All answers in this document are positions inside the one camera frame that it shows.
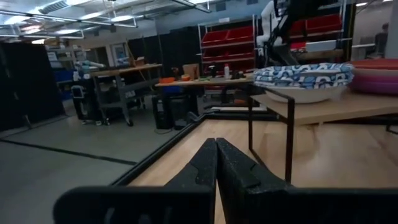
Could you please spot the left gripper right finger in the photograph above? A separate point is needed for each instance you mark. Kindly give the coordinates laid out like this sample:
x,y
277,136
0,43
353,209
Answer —
x,y
236,174

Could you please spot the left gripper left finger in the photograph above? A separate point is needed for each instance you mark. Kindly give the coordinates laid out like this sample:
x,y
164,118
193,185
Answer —
x,y
202,171

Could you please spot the blue patterned paper plate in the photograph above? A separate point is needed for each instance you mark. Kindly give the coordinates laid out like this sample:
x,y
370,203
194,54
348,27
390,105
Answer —
x,y
301,69
301,77
304,95

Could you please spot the purple plastic plate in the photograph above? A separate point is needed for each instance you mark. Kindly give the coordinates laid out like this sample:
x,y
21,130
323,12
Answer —
x,y
376,89

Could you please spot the pink plastic plate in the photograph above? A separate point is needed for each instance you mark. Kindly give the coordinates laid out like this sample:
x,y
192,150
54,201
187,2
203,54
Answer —
x,y
376,80

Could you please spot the orange plastic plate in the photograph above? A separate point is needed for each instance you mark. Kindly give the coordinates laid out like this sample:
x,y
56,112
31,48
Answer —
x,y
376,63

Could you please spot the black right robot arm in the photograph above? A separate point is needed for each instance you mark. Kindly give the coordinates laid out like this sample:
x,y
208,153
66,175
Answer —
x,y
281,53

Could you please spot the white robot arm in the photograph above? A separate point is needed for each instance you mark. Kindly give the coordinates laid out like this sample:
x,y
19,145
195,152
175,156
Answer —
x,y
267,21

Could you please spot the wooden shelf black metal legs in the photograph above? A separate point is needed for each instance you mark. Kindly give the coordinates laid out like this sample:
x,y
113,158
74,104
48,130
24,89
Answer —
x,y
342,109

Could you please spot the black computer tower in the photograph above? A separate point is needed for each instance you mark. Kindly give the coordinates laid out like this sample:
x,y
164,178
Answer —
x,y
174,112

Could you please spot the blue bin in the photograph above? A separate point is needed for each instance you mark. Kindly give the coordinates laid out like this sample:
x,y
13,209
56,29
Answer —
x,y
171,90

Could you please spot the wooden workbench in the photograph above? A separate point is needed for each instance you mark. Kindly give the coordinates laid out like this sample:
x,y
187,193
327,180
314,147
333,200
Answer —
x,y
202,82

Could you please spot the orange container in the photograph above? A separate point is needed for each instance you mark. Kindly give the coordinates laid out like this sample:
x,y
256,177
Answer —
x,y
168,80

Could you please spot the cardboard box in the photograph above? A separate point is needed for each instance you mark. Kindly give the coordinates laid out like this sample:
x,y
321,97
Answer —
x,y
190,71

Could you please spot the white bottle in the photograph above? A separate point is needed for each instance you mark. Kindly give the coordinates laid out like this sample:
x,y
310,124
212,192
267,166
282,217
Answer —
x,y
227,71

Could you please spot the black curtain partition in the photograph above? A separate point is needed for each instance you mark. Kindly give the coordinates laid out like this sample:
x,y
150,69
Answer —
x,y
177,46
31,87

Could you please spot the grey cart wooden top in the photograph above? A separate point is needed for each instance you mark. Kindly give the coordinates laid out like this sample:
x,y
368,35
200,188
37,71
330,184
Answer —
x,y
124,70

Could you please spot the red bin storage rack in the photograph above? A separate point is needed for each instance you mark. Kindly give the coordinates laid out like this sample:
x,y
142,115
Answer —
x,y
228,37
323,23

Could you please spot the person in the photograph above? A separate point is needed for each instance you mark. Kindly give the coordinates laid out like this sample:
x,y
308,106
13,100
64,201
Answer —
x,y
381,40

